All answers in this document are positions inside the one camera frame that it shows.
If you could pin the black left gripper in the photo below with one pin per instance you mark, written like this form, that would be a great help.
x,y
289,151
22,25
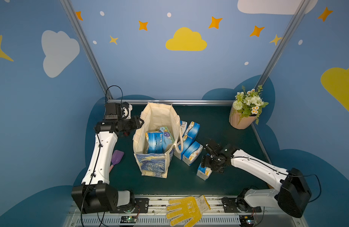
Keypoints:
x,y
135,123

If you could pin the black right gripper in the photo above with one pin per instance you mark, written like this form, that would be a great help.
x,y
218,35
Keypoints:
x,y
210,162

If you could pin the blue white tissue pack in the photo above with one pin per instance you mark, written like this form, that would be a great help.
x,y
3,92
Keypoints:
x,y
192,153
183,125
192,130
154,140
182,147
204,172

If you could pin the teal cartoon tissue pack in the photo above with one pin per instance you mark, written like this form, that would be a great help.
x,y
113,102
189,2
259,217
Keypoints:
x,y
167,139

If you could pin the cream canvas tote bag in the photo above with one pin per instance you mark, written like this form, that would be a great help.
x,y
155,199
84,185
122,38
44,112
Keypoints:
x,y
156,116

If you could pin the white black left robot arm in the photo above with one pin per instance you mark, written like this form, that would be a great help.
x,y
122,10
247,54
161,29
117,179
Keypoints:
x,y
95,194

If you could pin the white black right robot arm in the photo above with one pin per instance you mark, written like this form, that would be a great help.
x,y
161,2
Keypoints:
x,y
288,191

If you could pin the purple pink spatula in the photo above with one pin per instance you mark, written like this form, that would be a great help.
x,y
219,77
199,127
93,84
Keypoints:
x,y
116,158

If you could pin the yellow knit work glove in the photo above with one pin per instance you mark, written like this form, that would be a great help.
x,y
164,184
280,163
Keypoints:
x,y
189,209

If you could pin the flower pot with white flowers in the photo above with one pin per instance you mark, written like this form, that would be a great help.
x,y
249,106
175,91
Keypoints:
x,y
246,108

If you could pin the right green circuit board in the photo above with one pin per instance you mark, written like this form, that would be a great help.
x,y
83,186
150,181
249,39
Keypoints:
x,y
247,221

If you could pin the green circuit board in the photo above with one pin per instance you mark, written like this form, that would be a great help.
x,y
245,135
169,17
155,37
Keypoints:
x,y
128,219
247,221

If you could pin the left green circuit board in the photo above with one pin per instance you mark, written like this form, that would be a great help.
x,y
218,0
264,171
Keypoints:
x,y
128,219

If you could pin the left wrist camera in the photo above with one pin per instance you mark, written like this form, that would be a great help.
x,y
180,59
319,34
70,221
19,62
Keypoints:
x,y
118,111

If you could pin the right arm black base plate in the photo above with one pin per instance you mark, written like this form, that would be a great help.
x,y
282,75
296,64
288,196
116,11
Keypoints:
x,y
233,205

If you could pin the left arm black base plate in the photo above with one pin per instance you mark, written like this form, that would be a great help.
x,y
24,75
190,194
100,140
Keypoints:
x,y
140,205

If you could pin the aluminium rail front frame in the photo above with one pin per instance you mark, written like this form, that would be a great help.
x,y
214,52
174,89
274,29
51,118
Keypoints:
x,y
156,216

